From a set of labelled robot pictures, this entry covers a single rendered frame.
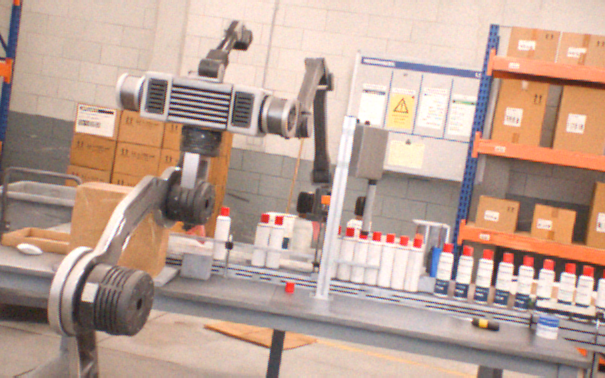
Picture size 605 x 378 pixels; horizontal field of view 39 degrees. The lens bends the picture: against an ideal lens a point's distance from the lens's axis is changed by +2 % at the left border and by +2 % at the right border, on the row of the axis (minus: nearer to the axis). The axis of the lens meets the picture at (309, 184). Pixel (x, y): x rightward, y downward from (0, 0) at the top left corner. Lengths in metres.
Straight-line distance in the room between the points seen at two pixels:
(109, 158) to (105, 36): 2.12
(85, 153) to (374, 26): 2.83
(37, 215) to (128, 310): 3.14
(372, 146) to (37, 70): 6.20
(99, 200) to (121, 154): 3.87
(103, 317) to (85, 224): 0.66
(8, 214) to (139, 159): 1.57
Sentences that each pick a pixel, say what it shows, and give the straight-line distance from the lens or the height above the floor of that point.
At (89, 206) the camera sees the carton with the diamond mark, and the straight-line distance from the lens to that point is 2.86.
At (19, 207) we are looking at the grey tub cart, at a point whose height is 0.71.
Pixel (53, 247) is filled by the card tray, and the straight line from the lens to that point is 3.24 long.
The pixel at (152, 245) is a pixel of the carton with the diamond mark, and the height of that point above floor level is 0.96.
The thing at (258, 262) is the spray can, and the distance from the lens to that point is 3.18.
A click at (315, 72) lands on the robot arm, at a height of 1.63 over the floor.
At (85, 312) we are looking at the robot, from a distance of 2.29.
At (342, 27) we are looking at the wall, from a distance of 7.80.
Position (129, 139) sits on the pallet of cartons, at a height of 1.17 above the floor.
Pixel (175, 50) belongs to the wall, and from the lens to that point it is 8.20.
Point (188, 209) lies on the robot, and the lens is 2.66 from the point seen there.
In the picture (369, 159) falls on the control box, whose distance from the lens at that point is 3.03.
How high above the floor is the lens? 1.39
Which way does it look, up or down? 3 degrees down
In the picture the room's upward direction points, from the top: 9 degrees clockwise
